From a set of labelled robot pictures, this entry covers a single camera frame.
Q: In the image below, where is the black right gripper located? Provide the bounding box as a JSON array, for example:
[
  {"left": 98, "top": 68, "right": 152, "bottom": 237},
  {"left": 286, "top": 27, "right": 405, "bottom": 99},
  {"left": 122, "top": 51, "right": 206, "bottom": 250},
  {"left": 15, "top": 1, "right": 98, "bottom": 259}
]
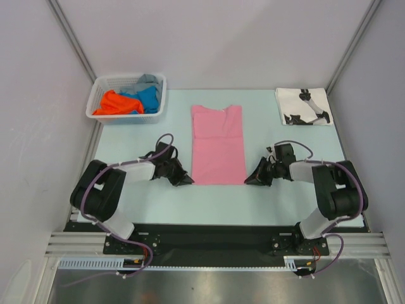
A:
[{"left": 245, "top": 156, "right": 282, "bottom": 186}]

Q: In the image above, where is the pink t shirt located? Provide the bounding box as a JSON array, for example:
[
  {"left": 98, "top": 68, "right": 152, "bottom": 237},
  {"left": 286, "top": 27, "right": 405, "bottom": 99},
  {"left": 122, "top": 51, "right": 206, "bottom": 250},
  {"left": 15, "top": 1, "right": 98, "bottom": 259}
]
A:
[{"left": 191, "top": 105, "right": 247, "bottom": 186}]

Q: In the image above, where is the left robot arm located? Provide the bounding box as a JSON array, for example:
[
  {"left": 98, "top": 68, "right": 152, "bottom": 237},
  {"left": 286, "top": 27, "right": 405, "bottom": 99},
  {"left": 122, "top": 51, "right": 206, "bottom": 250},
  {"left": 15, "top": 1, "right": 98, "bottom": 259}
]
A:
[{"left": 70, "top": 142, "right": 194, "bottom": 255}]

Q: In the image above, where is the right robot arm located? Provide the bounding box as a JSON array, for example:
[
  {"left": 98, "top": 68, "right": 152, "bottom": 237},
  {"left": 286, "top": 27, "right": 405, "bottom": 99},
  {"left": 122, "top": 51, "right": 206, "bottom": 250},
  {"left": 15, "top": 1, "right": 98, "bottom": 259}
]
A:
[{"left": 244, "top": 140, "right": 368, "bottom": 256}]

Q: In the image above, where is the folded white printed t shirt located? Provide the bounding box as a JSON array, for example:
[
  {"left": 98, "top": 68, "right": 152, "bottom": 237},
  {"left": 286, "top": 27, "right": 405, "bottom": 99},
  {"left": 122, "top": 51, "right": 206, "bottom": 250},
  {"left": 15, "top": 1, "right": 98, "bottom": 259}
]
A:
[{"left": 275, "top": 87, "right": 333, "bottom": 126}]

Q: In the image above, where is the blue t shirt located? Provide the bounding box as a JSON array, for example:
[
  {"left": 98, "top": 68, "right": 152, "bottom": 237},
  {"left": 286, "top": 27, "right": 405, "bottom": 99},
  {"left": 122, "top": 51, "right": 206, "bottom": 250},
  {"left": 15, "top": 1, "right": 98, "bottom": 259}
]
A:
[{"left": 120, "top": 86, "right": 159, "bottom": 114}]

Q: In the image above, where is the orange t shirt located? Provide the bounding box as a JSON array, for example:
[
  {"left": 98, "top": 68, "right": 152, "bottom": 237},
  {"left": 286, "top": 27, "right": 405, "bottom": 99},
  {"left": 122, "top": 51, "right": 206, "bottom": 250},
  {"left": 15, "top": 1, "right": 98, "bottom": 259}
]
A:
[{"left": 92, "top": 90, "right": 144, "bottom": 115}]

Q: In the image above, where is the grey t shirt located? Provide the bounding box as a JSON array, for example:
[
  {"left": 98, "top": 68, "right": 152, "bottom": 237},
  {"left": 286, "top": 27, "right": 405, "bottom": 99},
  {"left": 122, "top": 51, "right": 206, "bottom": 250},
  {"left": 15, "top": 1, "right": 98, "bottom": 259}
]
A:
[{"left": 120, "top": 74, "right": 163, "bottom": 94}]

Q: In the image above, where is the white perforated plastic basket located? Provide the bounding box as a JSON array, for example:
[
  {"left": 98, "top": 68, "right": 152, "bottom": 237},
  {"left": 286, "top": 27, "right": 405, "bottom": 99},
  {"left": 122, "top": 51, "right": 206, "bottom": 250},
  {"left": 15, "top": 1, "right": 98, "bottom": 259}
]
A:
[{"left": 85, "top": 73, "right": 166, "bottom": 125}]

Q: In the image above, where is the aluminium frame rail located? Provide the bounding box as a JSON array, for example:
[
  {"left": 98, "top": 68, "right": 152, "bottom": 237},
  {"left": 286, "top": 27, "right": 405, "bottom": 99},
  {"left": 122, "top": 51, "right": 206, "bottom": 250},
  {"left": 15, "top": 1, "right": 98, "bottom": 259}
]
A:
[{"left": 45, "top": 232, "right": 106, "bottom": 257}]

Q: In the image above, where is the left slotted cable duct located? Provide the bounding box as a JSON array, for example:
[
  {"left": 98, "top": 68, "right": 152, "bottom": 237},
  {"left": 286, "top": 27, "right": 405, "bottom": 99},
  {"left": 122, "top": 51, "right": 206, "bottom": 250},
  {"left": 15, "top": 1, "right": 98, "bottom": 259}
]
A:
[{"left": 58, "top": 256, "right": 149, "bottom": 270}]

